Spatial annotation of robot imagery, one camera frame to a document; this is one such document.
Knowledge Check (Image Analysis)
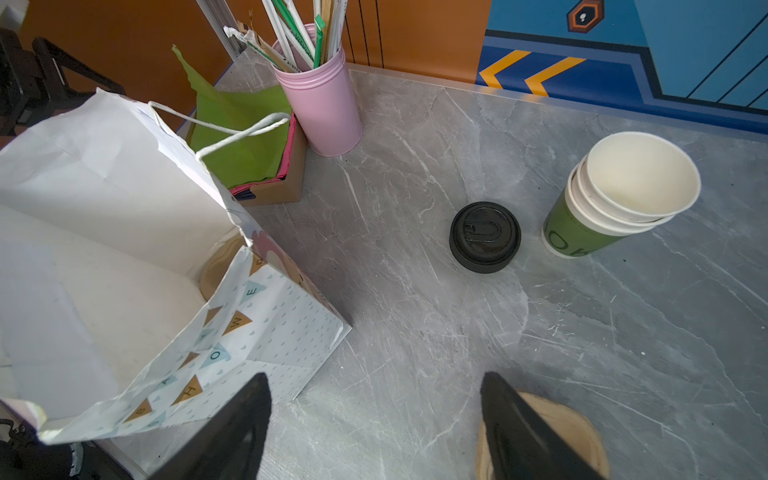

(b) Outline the cardboard napkin box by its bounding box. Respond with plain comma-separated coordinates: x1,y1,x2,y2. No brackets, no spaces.
234,117,308,207

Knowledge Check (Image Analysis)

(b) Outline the green napkin stack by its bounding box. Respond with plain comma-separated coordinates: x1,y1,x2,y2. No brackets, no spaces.
172,44,293,190

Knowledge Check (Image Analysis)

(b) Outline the cartoon paper gift bag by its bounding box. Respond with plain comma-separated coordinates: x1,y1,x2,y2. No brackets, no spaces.
1,90,350,445

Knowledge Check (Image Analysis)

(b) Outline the stack of paper cups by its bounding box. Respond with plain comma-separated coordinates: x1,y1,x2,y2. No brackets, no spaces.
541,131,702,259

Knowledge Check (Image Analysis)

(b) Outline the black cup lid stack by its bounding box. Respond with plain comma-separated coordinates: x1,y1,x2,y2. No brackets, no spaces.
449,201,522,274

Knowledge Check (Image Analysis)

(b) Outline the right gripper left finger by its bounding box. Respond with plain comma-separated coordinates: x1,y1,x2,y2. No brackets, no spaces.
151,373,272,479

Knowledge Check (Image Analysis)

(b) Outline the pink napkin stack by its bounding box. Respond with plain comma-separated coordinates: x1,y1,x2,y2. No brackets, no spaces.
230,114,298,197

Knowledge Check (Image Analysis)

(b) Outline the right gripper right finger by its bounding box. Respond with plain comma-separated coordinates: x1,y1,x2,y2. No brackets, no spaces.
480,372,603,479

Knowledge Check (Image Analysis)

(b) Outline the pink straw holder cup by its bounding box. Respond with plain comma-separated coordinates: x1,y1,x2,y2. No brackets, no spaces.
273,50,362,157

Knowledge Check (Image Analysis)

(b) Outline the bundle of wrapped straws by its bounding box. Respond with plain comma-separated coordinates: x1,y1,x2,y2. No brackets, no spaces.
222,0,348,73

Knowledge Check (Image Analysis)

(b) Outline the pulp cup carrier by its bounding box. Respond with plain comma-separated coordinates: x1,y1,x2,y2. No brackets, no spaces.
475,392,610,479
199,236,246,301

